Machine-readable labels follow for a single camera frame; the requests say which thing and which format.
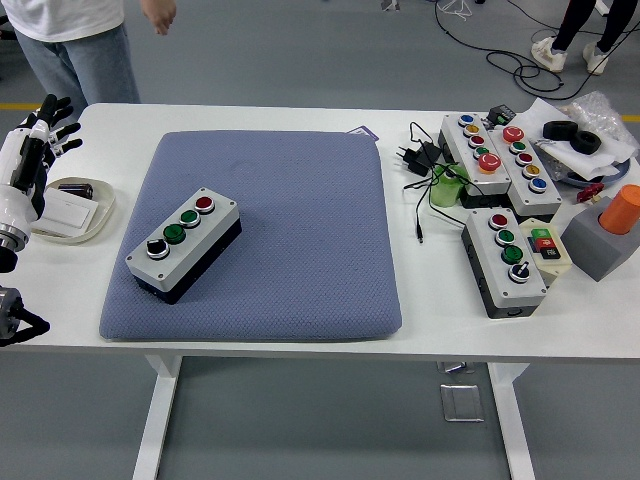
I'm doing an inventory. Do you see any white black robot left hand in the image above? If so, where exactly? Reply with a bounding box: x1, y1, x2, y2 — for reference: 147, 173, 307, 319
0, 93, 84, 236

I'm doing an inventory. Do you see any person's hand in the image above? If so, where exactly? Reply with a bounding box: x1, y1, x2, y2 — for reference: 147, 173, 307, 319
138, 0, 177, 36

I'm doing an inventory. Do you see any grey four-button control box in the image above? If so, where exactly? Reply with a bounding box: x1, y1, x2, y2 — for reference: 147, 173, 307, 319
460, 207, 549, 320
124, 187, 243, 306

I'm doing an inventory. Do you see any grey five-button control box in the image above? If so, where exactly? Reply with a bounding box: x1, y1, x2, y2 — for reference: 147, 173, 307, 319
487, 124, 564, 217
438, 112, 513, 209

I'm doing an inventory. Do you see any small dark cylinder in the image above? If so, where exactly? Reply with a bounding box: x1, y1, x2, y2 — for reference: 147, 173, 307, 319
57, 182, 96, 201

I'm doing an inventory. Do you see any cream shallow dish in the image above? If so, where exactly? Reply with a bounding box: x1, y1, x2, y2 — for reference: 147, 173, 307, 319
30, 175, 117, 246

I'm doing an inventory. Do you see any white table leg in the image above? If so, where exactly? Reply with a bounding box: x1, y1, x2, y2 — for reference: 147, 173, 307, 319
132, 354, 184, 480
487, 362, 536, 480

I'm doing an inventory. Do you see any blue-grey padded mat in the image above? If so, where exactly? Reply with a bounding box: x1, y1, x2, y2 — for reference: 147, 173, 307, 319
98, 130, 404, 344

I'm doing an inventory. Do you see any black power adapter plug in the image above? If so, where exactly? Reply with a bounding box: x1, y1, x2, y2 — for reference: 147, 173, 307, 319
397, 140, 442, 177

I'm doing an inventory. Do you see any green cylinder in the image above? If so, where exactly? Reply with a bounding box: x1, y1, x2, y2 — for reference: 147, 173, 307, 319
429, 163, 470, 208

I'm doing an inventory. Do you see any small black terminal module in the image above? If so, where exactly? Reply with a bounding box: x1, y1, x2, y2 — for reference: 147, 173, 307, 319
485, 103, 519, 127

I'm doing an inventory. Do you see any white paper sheet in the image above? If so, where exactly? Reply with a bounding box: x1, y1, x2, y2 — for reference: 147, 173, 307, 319
509, 97, 640, 181

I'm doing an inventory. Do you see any person with white shoes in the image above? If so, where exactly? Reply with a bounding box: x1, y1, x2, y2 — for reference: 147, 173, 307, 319
530, 0, 640, 76

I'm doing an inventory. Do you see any clear bubble wrap bag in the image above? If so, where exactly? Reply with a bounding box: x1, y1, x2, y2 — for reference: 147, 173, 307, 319
559, 90, 636, 146

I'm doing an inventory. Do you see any small silver floor fitting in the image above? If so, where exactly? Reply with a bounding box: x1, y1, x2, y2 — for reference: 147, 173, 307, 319
437, 360, 477, 376

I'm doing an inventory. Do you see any small red connector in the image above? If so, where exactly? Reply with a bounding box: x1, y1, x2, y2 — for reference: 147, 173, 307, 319
575, 182, 605, 204

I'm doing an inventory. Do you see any blue-grey round plate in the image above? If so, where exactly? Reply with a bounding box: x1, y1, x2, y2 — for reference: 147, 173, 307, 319
547, 149, 635, 190

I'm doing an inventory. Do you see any grey block holder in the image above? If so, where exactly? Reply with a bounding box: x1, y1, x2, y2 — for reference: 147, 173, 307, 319
559, 193, 636, 282

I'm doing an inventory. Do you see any silver floor socket plate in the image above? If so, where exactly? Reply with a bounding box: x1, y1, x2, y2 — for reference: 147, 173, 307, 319
439, 382, 486, 424

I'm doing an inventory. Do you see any orange cylinder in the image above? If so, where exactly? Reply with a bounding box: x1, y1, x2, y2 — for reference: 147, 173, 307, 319
598, 183, 640, 236

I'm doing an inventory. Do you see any white wall switch plate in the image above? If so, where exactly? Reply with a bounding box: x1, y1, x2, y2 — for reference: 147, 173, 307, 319
30, 193, 100, 237

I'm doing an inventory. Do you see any white floor cable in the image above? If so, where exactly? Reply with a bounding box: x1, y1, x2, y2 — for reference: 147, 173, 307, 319
437, 0, 474, 22

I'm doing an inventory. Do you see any black adapter cord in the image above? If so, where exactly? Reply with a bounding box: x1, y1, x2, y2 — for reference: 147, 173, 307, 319
402, 121, 474, 246

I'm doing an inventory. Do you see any black floor cable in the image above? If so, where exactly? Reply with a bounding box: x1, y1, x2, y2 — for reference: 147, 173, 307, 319
433, 0, 640, 101

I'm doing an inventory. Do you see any black foam ring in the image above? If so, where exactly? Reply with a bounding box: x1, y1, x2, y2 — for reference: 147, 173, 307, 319
542, 119, 577, 141
569, 129, 603, 155

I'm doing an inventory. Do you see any cream three-key switch box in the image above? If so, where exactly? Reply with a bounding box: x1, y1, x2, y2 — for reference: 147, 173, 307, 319
518, 218, 573, 287

